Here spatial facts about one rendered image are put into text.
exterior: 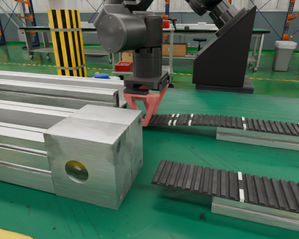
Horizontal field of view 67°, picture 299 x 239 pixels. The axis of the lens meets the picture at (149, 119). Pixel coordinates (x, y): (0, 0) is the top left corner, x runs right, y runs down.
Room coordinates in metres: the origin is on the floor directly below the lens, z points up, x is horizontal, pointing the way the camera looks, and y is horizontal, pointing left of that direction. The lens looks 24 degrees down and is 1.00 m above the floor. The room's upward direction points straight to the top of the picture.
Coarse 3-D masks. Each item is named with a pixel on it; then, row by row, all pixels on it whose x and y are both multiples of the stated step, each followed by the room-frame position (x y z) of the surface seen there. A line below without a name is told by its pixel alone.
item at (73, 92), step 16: (0, 80) 0.52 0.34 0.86; (16, 80) 0.57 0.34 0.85; (32, 80) 0.56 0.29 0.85; (48, 80) 0.55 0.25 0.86; (64, 80) 0.53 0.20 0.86; (80, 80) 0.52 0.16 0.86; (96, 80) 0.51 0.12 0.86; (112, 80) 0.51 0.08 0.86; (0, 96) 0.50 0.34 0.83; (16, 96) 0.49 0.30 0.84; (32, 96) 0.47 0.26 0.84; (48, 96) 0.47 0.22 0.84; (64, 96) 0.46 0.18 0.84; (80, 96) 0.44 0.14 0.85; (96, 96) 0.43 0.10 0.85; (112, 96) 0.42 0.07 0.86
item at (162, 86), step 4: (164, 80) 0.44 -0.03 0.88; (160, 84) 0.42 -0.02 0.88; (164, 84) 0.44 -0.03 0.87; (140, 88) 0.48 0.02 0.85; (144, 88) 0.48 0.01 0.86; (160, 88) 0.42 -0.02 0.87; (164, 88) 0.47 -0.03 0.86; (160, 92) 0.47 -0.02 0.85; (164, 92) 0.47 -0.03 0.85; (160, 96) 0.47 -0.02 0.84; (160, 100) 0.47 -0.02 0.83; (144, 104) 0.48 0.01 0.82; (148, 104) 0.48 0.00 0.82; (156, 104) 0.47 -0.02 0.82; (148, 108) 0.48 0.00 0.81; (156, 108) 0.47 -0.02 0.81
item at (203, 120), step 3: (201, 114) 0.44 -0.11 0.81; (207, 114) 0.43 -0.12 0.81; (201, 117) 0.42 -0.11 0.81; (204, 117) 0.43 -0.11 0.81; (207, 117) 0.42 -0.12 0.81; (198, 120) 0.41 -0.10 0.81; (201, 120) 0.41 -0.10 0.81; (204, 120) 0.41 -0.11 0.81; (207, 120) 0.41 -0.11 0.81; (198, 123) 0.40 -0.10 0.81; (201, 123) 0.39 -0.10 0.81; (204, 123) 0.39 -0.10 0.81; (207, 123) 0.40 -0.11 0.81
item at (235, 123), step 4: (232, 116) 0.42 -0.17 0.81; (232, 120) 0.40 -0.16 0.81; (236, 120) 0.40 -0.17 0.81; (240, 120) 0.41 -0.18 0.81; (232, 124) 0.38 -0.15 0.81; (236, 124) 0.39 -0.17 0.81; (240, 124) 0.39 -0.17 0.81; (232, 128) 0.38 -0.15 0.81; (236, 128) 0.37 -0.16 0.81; (240, 128) 0.37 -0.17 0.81
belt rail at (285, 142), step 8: (224, 128) 0.38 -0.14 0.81; (216, 136) 0.39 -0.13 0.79; (224, 136) 0.38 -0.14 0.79; (232, 136) 0.38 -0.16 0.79; (240, 136) 0.38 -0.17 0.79; (248, 136) 0.38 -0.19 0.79; (256, 136) 0.37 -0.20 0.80; (264, 136) 0.36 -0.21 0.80; (272, 136) 0.36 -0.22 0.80; (280, 136) 0.36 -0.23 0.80; (288, 136) 0.35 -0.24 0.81; (296, 136) 0.35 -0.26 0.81; (256, 144) 0.37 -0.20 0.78; (264, 144) 0.36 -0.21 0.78; (272, 144) 0.36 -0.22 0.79; (280, 144) 0.35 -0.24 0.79; (288, 144) 0.35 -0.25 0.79; (296, 144) 0.35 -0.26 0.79
